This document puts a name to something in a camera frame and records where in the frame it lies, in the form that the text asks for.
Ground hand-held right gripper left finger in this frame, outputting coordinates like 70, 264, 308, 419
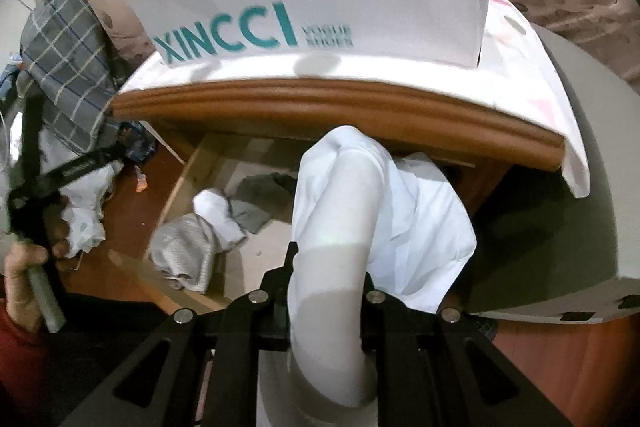
60, 242, 299, 427

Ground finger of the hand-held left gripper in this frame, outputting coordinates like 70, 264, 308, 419
30, 148, 126, 196
15, 93, 44, 192

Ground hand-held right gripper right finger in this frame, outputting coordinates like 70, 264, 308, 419
360, 272, 571, 427

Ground wooden drawer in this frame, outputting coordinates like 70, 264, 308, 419
142, 132, 476, 313

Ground person's left forearm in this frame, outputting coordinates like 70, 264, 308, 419
0, 299, 58, 427

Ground small white underwear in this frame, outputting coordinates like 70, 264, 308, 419
192, 188, 248, 254

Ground light grey underwear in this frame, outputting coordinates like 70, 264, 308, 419
150, 212, 226, 294

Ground dark grey underwear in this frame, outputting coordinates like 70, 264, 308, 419
230, 173, 297, 234

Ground person's left hand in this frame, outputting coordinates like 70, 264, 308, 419
2, 214, 72, 333

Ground white plastic bag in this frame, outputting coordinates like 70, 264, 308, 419
0, 107, 123, 258

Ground blue packet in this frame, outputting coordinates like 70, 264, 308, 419
117, 121, 158, 164

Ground grey checked cloth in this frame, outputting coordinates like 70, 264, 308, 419
20, 0, 121, 155

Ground wooden nightstand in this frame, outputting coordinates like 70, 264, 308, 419
110, 81, 563, 228

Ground grey box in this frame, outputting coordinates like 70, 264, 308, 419
465, 27, 640, 324

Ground white paper cover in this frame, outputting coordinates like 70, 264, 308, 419
117, 0, 592, 198

